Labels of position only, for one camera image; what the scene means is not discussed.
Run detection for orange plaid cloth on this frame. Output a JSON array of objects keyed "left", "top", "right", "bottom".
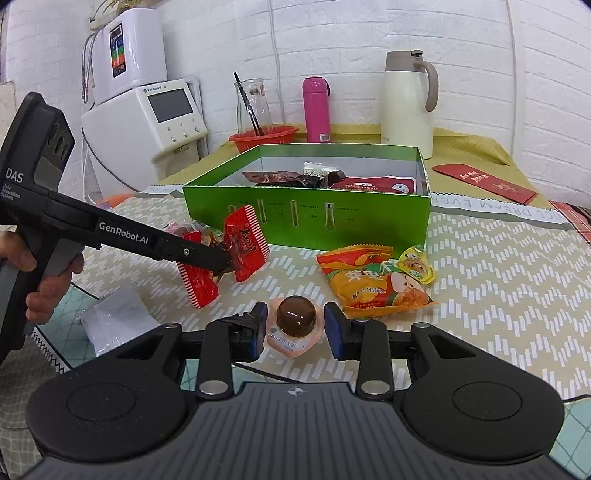
[{"left": 549, "top": 200, "right": 591, "bottom": 243}]

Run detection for olive green tablecloth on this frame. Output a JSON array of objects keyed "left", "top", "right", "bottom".
[{"left": 158, "top": 122, "right": 553, "bottom": 209}]

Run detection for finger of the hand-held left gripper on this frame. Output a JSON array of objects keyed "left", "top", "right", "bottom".
[{"left": 156, "top": 232, "right": 235, "bottom": 281}]

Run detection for pink thermos bottle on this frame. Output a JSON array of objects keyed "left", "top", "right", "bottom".
[{"left": 302, "top": 76, "right": 332, "bottom": 143}]

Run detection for green cardboard box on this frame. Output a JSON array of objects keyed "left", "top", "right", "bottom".
[{"left": 183, "top": 144, "right": 433, "bottom": 251}]

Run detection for person's left hand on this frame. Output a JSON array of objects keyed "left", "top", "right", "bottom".
[{"left": 0, "top": 230, "right": 86, "bottom": 326}]

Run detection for red mixed nuts packet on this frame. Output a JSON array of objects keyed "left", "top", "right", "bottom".
[{"left": 330, "top": 174, "right": 417, "bottom": 195}]

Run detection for brown ball snack clear pack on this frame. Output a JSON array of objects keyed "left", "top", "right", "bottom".
[{"left": 266, "top": 295, "right": 322, "bottom": 360}]

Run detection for orange snack packet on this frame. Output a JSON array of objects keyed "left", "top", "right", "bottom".
[{"left": 316, "top": 246, "right": 438, "bottom": 320}]

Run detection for red plastic basket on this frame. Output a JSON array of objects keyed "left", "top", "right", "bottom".
[{"left": 229, "top": 125, "right": 300, "bottom": 154}]

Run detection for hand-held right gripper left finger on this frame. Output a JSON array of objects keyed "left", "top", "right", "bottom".
[{"left": 115, "top": 302, "right": 269, "bottom": 400}]

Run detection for red striped-edge snack packet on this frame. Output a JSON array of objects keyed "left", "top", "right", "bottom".
[
  {"left": 177, "top": 230, "right": 221, "bottom": 310},
  {"left": 223, "top": 204, "right": 271, "bottom": 283}
]

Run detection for orange plastic stool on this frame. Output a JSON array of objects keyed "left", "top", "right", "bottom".
[{"left": 98, "top": 193, "right": 136, "bottom": 209}]

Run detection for silver black snack packet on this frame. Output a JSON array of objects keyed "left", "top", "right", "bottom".
[{"left": 301, "top": 161, "right": 347, "bottom": 189}]

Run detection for black stirring stick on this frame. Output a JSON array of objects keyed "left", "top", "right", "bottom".
[{"left": 233, "top": 71, "right": 262, "bottom": 136}]

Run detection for white foil packet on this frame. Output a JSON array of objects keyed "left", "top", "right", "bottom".
[{"left": 78, "top": 285, "right": 158, "bottom": 357}]

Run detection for red envelope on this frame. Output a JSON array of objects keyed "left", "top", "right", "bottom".
[{"left": 431, "top": 163, "right": 539, "bottom": 205}]

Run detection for white water purifier colour panel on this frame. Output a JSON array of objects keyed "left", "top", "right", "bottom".
[{"left": 91, "top": 8, "right": 168, "bottom": 106}]

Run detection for teal patterned mat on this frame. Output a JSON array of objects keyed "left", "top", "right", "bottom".
[{"left": 28, "top": 281, "right": 591, "bottom": 469}]

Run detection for cream thermos jug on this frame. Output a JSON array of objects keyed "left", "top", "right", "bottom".
[{"left": 379, "top": 50, "right": 440, "bottom": 160}]

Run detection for glass carafe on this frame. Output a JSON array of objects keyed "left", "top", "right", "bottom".
[{"left": 235, "top": 78, "right": 272, "bottom": 136}]

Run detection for small yellow jelly packet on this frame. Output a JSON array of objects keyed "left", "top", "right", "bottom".
[{"left": 397, "top": 244, "right": 437, "bottom": 285}]

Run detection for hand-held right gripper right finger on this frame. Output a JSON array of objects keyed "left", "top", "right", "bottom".
[{"left": 323, "top": 302, "right": 476, "bottom": 400}]

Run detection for white water dispenser with screen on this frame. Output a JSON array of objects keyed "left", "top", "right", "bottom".
[{"left": 81, "top": 78, "right": 209, "bottom": 198}]

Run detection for grey metal hose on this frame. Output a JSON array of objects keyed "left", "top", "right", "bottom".
[{"left": 81, "top": 31, "right": 100, "bottom": 112}]

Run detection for brown meat snack packet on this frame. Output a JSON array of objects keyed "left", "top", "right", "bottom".
[{"left": 243, "top": 169, "right": 304, "bottom": 186}]

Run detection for white wall conduit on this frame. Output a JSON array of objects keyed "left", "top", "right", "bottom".
[
  {"left": 264, "top": 0, "right": 283, "bottom": 126},
  {"left": 505, "top": 0, "right": 526, "bottom": 154}
]

